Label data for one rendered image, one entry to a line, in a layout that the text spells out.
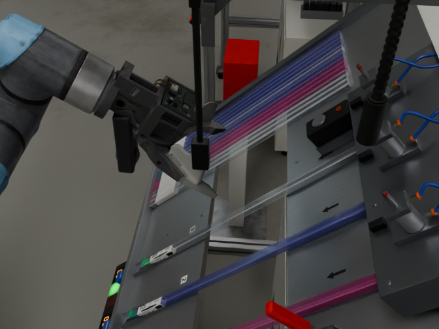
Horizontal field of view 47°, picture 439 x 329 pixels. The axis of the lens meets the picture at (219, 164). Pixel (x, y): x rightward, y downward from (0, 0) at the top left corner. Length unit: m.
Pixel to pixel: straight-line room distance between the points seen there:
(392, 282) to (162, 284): 0.50
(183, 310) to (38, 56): 0.44
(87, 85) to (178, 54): 2.36
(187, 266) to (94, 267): 1.09
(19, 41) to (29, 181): 1.68
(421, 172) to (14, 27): 0.51
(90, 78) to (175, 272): 0.39
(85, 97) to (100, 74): 0.04
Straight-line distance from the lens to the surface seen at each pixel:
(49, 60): 0.69
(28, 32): 0.70
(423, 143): 0.62
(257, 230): 2.00
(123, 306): 0.98
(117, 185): 2.22
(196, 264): 0.88
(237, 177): 1.81
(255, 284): 1.86
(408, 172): 0.60
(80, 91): 0.69
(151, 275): 0.98
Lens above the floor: 1.55
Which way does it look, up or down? 43 degrees down
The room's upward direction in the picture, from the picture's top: straight up
